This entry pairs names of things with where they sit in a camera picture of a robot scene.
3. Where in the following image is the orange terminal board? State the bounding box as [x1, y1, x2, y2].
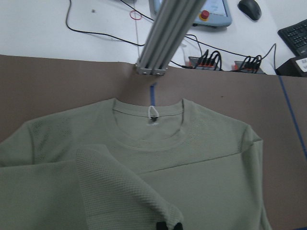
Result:
[231, 55, 264, 74]
[187, 49, 223, 71]

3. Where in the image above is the aluminium frame post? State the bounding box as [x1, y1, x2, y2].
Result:
[136, 0, 205, 76]

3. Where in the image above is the black computer mouse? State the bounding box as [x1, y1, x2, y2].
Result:
[237, 0, 262, 21]

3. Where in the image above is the black keyboard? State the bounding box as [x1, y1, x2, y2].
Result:
[278, 20, 307, 57]

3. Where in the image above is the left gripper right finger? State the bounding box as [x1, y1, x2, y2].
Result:
[173, 222, 183, 230]

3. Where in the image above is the red rubber band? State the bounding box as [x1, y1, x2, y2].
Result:
[130, 10, 142, 21]

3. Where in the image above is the teach pendant near post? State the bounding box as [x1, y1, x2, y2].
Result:
[153, 0, 232, 28]

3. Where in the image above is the black box with label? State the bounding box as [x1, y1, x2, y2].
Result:
[276, 56, 307, 78]

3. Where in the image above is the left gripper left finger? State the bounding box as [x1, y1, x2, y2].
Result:
[156, 222, 168, 230]

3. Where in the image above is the green long sleeve shirt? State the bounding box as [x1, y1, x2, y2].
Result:
[0, 99, 271, 230]

